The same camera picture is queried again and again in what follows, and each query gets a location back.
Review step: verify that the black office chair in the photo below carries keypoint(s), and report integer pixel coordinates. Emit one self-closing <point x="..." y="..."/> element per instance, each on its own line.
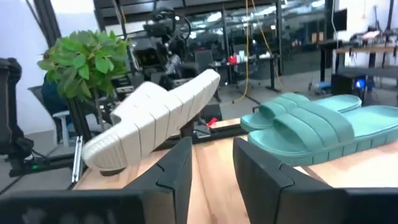
<point x="203" y="60"/>

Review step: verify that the wooden shelf black frame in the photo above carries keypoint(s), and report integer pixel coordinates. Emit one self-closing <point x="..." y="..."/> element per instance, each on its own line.
<point x="217" y="186"/>

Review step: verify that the black box blue light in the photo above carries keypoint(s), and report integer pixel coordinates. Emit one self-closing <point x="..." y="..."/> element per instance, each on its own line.
<point x="345" y="85"/>

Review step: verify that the black wall monitor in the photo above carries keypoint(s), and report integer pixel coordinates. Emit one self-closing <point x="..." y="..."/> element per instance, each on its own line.
<point x="339" y="20"/>

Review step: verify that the silver aluminium rail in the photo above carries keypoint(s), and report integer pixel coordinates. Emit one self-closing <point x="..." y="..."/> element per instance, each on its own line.
<point x="77" y="158"/>

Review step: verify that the teal slide sandal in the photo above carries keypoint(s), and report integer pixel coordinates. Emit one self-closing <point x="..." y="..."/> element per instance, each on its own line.
<point x="339" y="102"/>
<point x="311" y="130"/>

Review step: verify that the wooden top desk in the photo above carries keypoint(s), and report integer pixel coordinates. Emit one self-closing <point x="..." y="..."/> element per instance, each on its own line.
<point x="367" y="49"/>

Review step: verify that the red cup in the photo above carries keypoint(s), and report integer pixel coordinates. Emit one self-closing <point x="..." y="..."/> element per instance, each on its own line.
<point x="233" y="60"/>

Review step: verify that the green leafy plant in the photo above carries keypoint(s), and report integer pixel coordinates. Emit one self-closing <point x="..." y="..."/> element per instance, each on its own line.
<point x="84" y="62"/>

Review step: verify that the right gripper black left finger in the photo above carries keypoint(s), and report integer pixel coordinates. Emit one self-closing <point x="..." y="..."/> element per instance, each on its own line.
<point x="124" y="208"/>

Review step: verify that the black office desk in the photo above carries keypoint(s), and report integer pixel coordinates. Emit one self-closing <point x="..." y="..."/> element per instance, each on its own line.
<point x="258" y="60"/>

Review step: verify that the black floor machine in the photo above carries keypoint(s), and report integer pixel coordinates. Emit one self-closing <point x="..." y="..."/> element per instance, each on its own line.
<point x="12" y="124"/>

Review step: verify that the grey slide sandal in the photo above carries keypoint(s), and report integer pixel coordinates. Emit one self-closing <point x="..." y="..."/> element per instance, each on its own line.
<point x="149" y="121"/>

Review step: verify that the white cup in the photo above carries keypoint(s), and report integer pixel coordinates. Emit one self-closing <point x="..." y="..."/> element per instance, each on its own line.
<point x="241" y="58"/>

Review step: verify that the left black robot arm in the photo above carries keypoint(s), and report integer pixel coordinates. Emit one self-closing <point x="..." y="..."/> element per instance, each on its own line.
<point x="174" y="68"/>

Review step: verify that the person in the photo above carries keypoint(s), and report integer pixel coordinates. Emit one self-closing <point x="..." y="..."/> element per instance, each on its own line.
<point x="56" y="93"/>

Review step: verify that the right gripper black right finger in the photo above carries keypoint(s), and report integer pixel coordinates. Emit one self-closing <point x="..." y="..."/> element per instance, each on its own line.
<point x="295" y="205"/>

